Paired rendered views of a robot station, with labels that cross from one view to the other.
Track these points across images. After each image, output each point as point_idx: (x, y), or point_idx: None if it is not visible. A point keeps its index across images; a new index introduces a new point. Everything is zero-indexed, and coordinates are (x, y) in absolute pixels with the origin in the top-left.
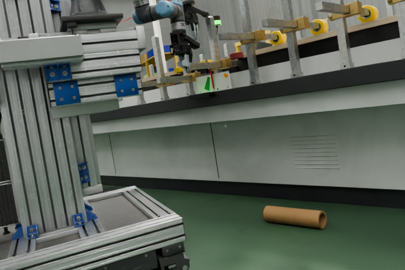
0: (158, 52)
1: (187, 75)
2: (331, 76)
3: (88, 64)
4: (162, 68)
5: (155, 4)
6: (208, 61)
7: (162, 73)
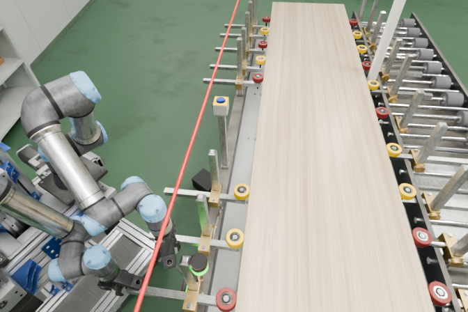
0: (212, 168)
1: (192, 243)
2: None
3: None
4: (216, 182)
5: (63, 250)
6: (230, 244)
7: (214, 186)
